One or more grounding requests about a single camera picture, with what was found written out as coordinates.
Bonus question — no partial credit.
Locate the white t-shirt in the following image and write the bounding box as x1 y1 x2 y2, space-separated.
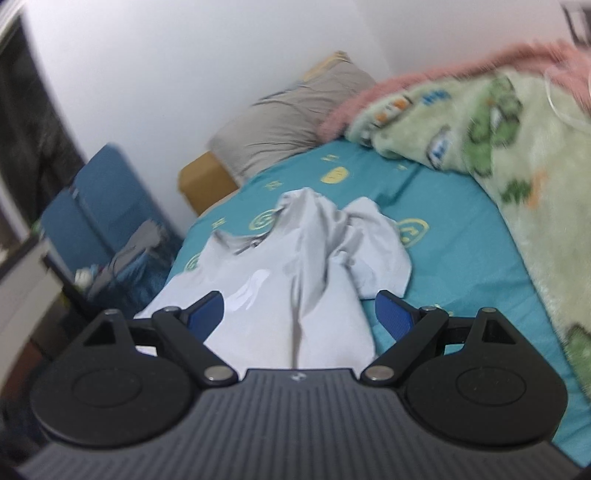
138 188 412 375

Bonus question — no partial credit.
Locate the blue folding chair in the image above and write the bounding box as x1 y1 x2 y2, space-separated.
40 144 182 310

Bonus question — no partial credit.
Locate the grey cloth on chair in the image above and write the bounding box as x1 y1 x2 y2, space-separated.
87 220 169 299

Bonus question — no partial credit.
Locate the teal smiley bed sheet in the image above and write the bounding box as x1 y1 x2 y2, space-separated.
170 140 590 466

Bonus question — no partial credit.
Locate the yellow-brown bed headboard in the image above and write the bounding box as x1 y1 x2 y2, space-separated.
177 151 239 216

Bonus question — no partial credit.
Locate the white cabinet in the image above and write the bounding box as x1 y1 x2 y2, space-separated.
1 238 61 386

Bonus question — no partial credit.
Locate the green cartoon fleece blanket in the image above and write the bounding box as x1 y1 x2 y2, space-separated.
345 69 590 389

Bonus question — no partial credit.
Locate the grey pillow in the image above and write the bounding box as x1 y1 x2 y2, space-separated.
207 51 376 186

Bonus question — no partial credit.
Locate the pink fluffy blanket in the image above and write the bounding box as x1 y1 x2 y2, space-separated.
317 40 590 144

